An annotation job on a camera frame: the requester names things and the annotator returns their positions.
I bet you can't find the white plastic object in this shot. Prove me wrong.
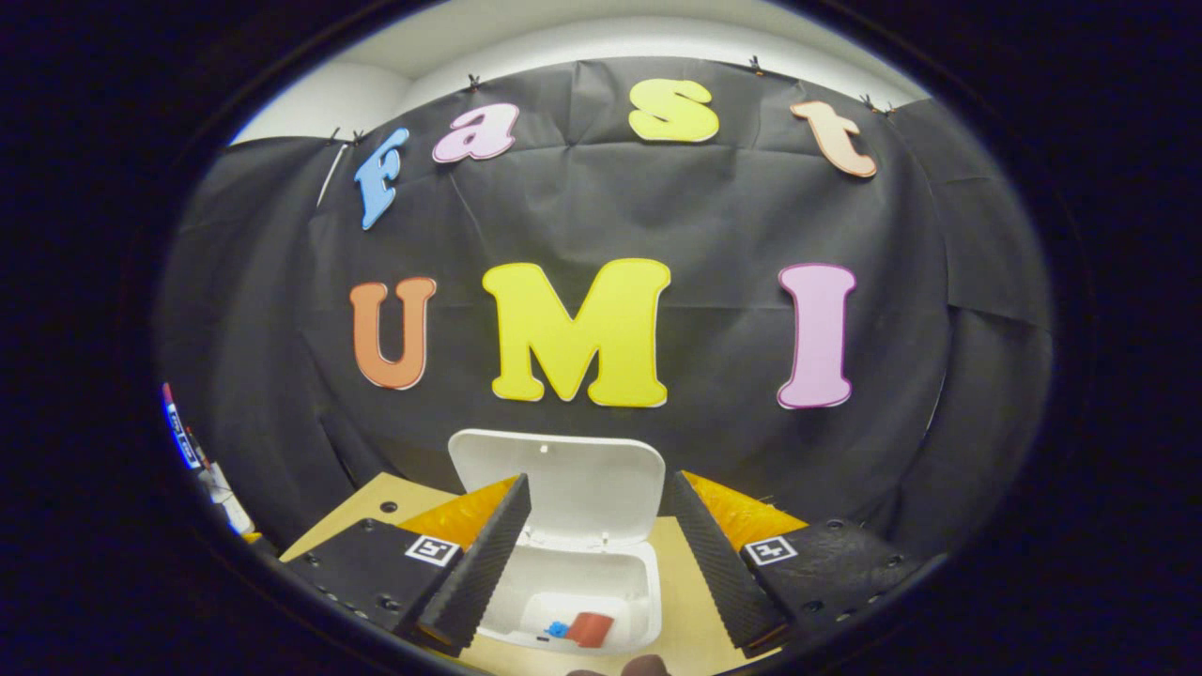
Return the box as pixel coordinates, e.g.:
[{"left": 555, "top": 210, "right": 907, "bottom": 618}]
[{"left": 199, "top": 460, "right": 256, "bottom": 538}]

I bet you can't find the wooden desktop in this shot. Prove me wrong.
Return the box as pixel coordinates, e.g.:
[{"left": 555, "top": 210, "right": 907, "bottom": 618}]
[{"left": 279, "top": 472, "right": 785, "bottom": 676}]

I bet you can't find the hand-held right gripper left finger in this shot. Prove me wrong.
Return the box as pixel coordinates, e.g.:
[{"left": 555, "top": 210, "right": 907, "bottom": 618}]
[{"left": 279, "top": 474, "right": 532, "bottom": 657}]

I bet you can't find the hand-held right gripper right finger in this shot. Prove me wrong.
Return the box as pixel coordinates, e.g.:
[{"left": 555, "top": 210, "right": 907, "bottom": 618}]
[{"left": 670, "top": 471, "right": 949, "bottom": 658}]

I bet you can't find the computer monitor screen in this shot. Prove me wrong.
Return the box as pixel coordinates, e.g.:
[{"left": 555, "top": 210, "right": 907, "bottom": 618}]
[{"left": 162, "top": 380, "right": 203, "bottom": 470}]

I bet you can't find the white desktop garbage bin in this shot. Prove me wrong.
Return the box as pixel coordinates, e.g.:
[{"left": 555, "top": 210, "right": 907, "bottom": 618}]
[{"left": 448, "top": 429, "right": 667, "bottom": 656}]

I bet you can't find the black backdrop cloth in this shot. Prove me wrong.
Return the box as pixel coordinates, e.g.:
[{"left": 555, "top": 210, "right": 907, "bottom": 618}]
[{"left": 155, "top": 56, "right": 1053, "bottom": 564}]

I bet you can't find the red pop can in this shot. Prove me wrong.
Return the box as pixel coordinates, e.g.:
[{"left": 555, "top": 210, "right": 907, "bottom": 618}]
[{"left": 564, "top": 612, "right": 615, "bottom": 649}]

